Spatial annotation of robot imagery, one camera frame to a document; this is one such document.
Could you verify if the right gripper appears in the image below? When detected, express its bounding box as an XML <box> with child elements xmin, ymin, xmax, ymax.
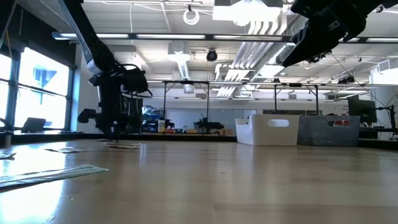
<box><xmin>281</xmin><ymin>0</ymin><xmax>387</xmax><ymax>68</ymax></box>

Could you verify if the large bright window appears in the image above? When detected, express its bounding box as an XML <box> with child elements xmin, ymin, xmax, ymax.
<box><xmin>0</xmin><ymin>46</ymin><xmax>71</xmax><ymax>131</ymax></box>

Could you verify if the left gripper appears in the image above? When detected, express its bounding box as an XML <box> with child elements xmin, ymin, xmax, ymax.
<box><xmin>76</xmin><ymin>77</ymin><xmax>126</xmax><ymax>141</ymax></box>

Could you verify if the white ceiling light panel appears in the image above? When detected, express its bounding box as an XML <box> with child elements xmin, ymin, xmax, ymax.
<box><xmin>213</xmin><ymin>0</ymin><xmax>284</xmax><ymax>22</ymax></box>

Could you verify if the black metal background frame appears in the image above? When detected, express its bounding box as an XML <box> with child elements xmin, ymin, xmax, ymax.
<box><xmin>146</xmin><ymin>79</ymin><xmax>320</xmax><ymax>133</ymax></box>

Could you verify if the white plastic bin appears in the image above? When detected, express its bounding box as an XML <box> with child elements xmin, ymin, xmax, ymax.
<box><xmin>235</xmin><ymin>113</ymin><xmax>300</xmax><ymax>147</ymax></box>

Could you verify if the dark laptop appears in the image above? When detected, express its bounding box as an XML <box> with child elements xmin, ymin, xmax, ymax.
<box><xmin>22</xmin><ymin>117</ymin><xmax>47</xmax><ymax>133</ymax></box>

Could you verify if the white ceiling duct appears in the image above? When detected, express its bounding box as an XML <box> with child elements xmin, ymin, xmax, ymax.
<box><xmin>167</xmin><ymin>41</ymin><xmax>191</xmax><ymax>80</ymax></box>

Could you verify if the black computer monitor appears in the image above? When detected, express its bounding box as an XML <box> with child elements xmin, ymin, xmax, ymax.
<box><xmin>124</xmin><ymin>98</ymin><xmax>144</xmax><ymax>118</ymax></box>
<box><xmin>347</xmin><ymin>95</ymin><xmax>377</xmax><ymax>124</ymax></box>

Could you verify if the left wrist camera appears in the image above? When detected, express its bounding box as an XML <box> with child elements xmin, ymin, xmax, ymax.
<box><xmin>123</xmin><ymin>65</ymin><xmax>150</xmax><ymax>96</ymax></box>

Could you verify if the white cable coil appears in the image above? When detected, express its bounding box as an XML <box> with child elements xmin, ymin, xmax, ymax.
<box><xmin>182</xmin><ymin>8</ymin><xmax>200</xmax><ymax>26</ymax></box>

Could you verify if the black overhead rig camera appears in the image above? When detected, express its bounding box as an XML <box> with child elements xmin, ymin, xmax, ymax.
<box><xmin>306</xmin><ymin>51</ymin><xmax>333</xmax><ymax>65</ymax></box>

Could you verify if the grey plastic bin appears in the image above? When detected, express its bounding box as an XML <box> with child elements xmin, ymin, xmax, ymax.
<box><xmin>297</xmin><ymin>115</ymin><xmax>361</xmax><ymax>147</ymax></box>

